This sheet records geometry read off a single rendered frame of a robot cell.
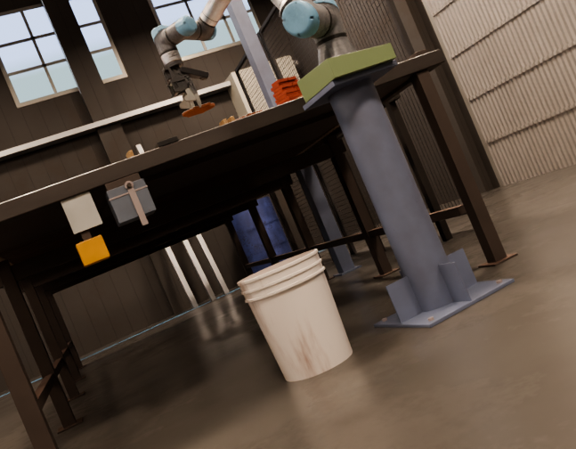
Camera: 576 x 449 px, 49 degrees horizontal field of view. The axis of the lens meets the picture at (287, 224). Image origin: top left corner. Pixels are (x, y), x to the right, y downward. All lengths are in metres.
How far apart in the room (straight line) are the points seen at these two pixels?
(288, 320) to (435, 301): 0.54
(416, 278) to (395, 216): 0.23
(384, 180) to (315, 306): 0.51
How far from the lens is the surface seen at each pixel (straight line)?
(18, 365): 2.23
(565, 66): 5.68
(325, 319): 2.08
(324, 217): 4.50
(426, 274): 2.25
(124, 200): 2.22
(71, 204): 2.24
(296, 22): 2.20
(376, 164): 2.22
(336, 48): 2.29
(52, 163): 8.10
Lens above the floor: 0.49
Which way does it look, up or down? level
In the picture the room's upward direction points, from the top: 23 degrees counter-clockwise
